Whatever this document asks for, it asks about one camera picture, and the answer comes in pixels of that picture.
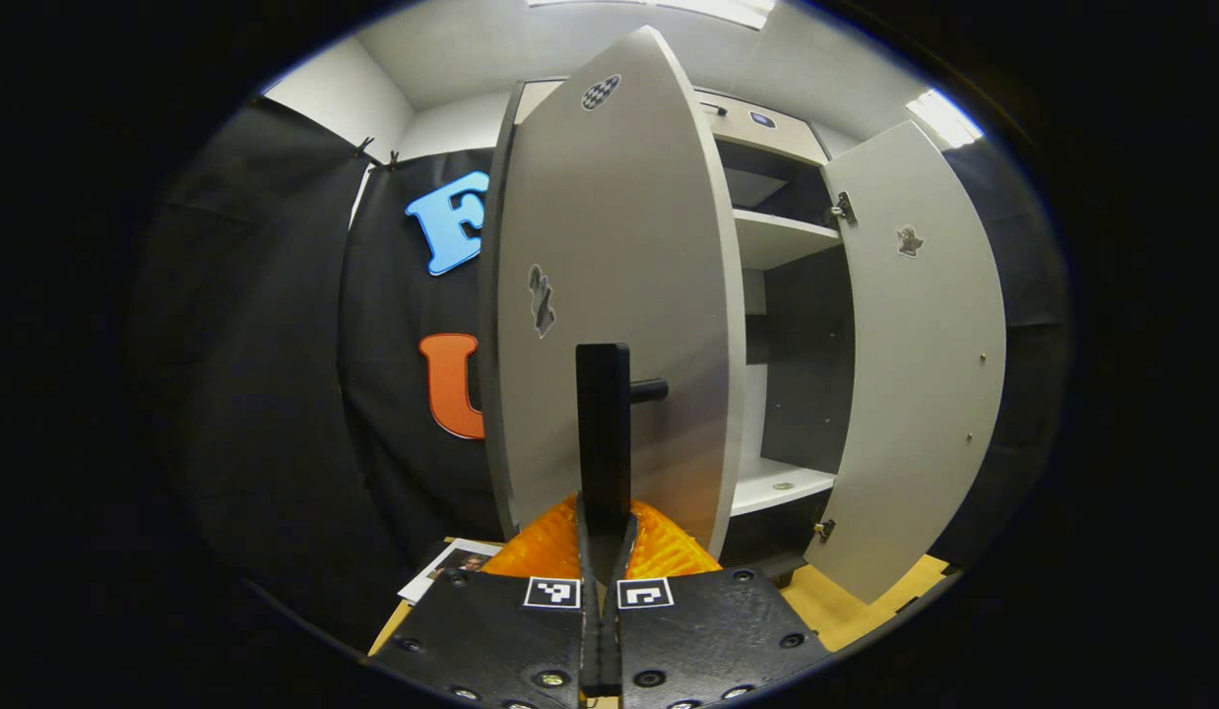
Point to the small ceiling light panel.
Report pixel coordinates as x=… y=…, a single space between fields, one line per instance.
x=944 y=116

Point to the large ceiling light panel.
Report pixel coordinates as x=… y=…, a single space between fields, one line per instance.
x=708 y=8

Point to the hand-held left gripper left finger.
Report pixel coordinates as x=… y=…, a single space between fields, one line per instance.
x=491 y=640

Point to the metal door hinge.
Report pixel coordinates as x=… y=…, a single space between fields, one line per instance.
x=824 y=529
x=844 y=209

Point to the grey shoe cabinet door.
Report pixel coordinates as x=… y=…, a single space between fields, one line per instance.
x=915 y=394
x=619 y=217

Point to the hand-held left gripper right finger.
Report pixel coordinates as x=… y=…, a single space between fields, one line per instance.
x=708 y=640

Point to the black backdrop cloth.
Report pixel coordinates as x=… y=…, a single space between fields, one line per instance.
x=275 y=394

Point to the white cabinet shelf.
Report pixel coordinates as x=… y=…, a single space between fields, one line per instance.
x=777 y=236
x=777 y=484

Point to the white printed book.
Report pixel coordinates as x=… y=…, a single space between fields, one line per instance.
x=452 y=569

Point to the grey double-door shoe cabinet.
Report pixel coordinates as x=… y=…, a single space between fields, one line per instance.
x=797 y=374

